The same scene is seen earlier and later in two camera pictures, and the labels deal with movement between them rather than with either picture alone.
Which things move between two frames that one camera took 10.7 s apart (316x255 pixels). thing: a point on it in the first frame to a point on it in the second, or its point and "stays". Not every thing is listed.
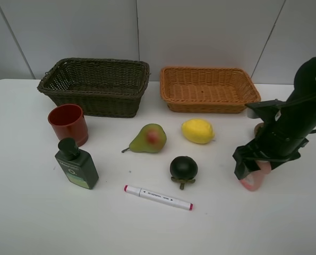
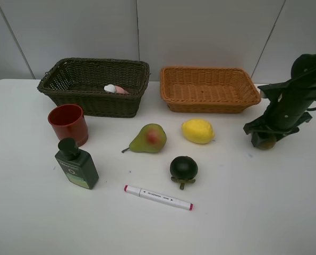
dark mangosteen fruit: (183, 169) stays
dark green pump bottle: (78, 164) stays
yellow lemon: (198, 130) stays
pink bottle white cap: (253, 181) to (116, 89)
